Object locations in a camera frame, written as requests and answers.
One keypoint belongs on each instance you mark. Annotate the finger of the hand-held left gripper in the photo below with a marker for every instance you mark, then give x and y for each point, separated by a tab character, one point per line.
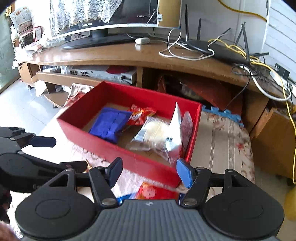
42	141
76	165

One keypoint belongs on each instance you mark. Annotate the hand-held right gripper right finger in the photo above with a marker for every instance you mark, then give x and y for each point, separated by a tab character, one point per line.
183	172

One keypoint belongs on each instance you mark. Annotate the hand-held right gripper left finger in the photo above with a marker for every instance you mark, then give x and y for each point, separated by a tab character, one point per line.
115	171

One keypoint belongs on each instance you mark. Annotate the blue and white snack packet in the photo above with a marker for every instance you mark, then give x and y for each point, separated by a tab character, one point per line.
126	198

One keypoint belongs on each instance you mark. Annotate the red cardboard box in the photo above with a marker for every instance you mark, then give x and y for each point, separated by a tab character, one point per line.
92	136

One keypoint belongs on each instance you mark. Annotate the red snack packet with hearts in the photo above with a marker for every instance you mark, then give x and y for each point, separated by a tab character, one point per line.
152	192

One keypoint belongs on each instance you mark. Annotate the silver snack packet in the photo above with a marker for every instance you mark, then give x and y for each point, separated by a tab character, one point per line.
174	129

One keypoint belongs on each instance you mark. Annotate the dark blue snack packet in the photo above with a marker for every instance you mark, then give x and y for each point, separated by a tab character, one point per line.
108	124

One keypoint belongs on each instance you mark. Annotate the clear pastry packet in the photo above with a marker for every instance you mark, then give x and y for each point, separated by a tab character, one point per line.
150	132

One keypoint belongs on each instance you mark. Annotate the red snack packet white letters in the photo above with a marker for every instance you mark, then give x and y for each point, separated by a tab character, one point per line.
140	114

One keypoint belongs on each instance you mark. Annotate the silver media player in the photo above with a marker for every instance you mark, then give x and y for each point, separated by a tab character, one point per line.
97	73

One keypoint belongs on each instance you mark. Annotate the woven basket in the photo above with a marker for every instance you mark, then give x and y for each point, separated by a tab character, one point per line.
27	39

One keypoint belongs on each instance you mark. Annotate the yellow trash bin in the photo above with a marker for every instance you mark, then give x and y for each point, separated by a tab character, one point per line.
291	206

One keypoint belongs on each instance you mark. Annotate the wooden television stand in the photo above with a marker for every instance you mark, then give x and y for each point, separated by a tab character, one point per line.
115	54

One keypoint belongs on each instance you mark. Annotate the black router with antennas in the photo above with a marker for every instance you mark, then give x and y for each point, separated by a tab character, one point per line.
222	49

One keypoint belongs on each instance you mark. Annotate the white power adapter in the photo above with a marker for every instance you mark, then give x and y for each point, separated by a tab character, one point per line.
142	40

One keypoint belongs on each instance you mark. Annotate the white lace cloth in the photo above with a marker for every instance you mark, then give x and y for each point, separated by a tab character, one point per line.
81	14

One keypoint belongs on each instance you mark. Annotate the black plug adapter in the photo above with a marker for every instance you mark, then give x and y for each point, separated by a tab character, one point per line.
282	70

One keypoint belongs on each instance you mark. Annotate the black television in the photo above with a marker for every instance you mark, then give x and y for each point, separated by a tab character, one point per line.
136	11

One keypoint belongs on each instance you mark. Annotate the small picture frame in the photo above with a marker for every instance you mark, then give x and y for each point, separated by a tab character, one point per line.
38	34

